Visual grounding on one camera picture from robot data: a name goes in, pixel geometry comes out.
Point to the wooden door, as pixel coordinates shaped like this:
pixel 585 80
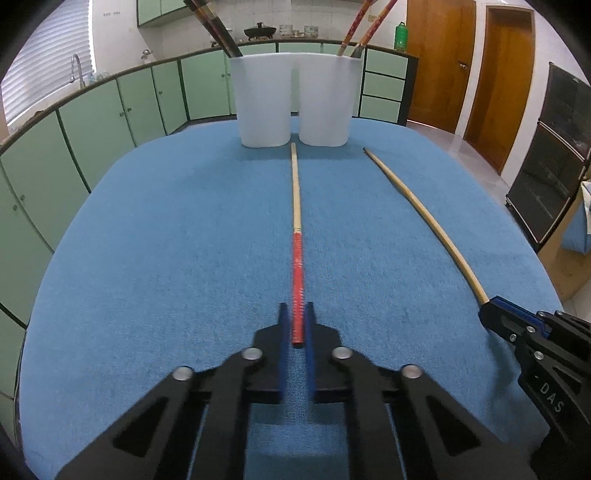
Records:
pixel 501 87
pixel 438 64

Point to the window blinds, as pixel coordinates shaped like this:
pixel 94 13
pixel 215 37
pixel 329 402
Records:
pixel 41 60

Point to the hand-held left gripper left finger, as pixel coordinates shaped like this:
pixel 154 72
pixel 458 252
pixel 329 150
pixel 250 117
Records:
pixel 282 369

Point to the black wok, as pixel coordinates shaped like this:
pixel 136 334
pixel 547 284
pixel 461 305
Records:
pixel 260 31

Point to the black glass-door cabinet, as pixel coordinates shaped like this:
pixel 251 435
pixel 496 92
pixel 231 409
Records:
pixel 549 161

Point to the tall chrome faucet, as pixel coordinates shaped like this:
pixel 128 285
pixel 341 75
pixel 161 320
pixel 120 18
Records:
pixel 75 64

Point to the blue tablecloth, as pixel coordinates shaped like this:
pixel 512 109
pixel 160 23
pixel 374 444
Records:
pixel 184 230

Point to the green kitchen base cabinets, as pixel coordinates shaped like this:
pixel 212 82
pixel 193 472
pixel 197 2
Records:
pixel 92 120

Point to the black chopstick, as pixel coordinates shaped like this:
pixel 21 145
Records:
pixel 209 27

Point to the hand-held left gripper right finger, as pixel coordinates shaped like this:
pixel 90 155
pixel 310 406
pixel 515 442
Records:
pixel 310 369

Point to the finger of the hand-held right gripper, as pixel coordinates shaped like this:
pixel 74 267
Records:
pixel 545 323
pixel 501 323

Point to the glass jars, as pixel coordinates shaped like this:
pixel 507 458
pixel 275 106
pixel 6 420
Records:
pixel 287 31
pixel 310 32

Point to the green wall cabinets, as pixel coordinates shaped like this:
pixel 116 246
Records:
pixel 161 9

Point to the small chrome tap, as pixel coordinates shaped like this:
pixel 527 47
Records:
pixel 147 54

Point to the white plastic container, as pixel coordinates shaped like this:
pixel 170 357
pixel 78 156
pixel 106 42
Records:
pixel 263 101
pixel 323 101

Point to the red patterned wooden chopstick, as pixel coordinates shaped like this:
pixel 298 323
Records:
pixel 376 23
pixel 298 277
pixel 355 25

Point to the green bottle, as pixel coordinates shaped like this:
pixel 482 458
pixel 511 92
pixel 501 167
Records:
pixel 401 37

